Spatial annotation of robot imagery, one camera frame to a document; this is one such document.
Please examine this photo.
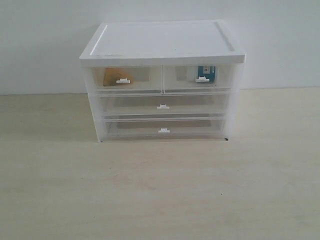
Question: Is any yellow cheese wedge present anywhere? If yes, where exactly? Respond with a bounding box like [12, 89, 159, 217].
[102, 67, 134, 87]

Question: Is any white blue pill bottle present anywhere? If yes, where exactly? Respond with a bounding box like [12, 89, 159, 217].
[195, 65, 217, 84]

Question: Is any middle wide clear drawer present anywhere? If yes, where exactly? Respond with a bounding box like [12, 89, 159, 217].
[90, 93, 230, 116]

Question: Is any wide clear drawer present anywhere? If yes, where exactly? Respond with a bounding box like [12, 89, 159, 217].
[90, 93, 230, 116]
[96, 114, 229, 141]

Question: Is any white plastic drawer cabinet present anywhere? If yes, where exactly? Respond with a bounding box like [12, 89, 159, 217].
[79, 20, 246, 142]

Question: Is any bottom wide clear drawer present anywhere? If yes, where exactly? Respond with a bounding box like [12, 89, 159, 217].
[96, 114, 229, 141]

